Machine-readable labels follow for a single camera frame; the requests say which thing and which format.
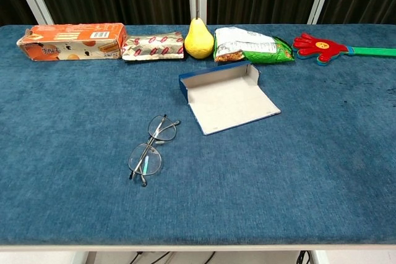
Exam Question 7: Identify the yellow pear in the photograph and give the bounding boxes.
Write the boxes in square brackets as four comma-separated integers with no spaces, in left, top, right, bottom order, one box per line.
[184,17,215,59]

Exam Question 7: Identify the black cable bundle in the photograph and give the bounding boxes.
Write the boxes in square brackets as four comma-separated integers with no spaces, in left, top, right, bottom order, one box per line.
[128,250,174,264]

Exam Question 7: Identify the metal frame eyeglasses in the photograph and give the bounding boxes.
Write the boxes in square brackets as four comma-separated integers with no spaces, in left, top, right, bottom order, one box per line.
[127,114,182,187]

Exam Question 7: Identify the brown white snack packet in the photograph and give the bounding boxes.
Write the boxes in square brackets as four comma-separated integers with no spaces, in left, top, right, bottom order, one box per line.
[121,31,186,61]

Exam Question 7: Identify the orange cardboard snack box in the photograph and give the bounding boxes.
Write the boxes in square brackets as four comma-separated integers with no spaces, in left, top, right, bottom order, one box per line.
[17,22,128,62]

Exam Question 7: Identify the red hand clapper toy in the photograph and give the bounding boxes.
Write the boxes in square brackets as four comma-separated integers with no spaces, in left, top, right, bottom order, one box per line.
[292,32,396,66]

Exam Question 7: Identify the green white snack bag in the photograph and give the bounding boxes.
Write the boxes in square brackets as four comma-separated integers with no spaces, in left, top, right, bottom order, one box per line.
[213,27,295,64]

